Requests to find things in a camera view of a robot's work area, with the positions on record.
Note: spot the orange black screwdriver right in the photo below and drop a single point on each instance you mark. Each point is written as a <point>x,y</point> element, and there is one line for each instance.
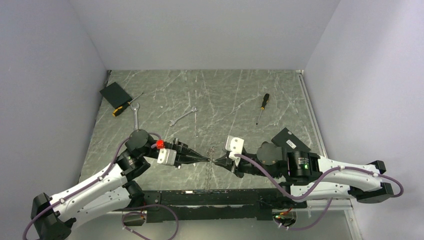
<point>264,102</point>

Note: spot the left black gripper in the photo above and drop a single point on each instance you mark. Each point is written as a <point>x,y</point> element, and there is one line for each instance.
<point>182,150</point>

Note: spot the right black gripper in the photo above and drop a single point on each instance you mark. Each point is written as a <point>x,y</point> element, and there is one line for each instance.
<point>229,164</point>

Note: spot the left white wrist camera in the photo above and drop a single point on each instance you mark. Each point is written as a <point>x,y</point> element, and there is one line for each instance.
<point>165,156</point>

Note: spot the black box left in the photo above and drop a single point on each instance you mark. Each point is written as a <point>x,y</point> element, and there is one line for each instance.
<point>115,95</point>

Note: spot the orange black screwdriver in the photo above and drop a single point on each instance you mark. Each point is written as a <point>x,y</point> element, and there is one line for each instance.
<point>264,102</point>
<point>120,109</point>

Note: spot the silver wrench left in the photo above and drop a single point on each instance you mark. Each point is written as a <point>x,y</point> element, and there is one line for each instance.
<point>135,108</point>

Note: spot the black box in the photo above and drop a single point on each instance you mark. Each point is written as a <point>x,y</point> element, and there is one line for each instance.
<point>115,95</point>
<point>286,139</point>

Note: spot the large metal key ring plate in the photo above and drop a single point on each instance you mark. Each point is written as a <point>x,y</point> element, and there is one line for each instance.
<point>210,154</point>

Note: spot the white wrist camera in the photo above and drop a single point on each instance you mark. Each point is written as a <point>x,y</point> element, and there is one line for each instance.
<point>165,156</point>
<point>234,145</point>

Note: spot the orange black screwdriver left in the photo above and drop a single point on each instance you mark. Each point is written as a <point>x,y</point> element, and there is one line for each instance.
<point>120,109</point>

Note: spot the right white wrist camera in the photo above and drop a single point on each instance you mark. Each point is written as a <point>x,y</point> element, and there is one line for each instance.
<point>234,145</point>

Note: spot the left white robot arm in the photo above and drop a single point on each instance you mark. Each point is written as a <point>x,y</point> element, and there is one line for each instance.
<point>112,188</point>

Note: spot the black box right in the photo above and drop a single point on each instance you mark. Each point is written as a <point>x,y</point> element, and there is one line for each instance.
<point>286,139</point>

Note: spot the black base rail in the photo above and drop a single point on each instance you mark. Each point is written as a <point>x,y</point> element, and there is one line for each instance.
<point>218,204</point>

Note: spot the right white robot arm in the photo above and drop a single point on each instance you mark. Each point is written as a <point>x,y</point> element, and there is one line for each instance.
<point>303,176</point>

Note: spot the silver combination wrench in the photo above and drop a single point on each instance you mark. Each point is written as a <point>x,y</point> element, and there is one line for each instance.
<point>174,121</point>

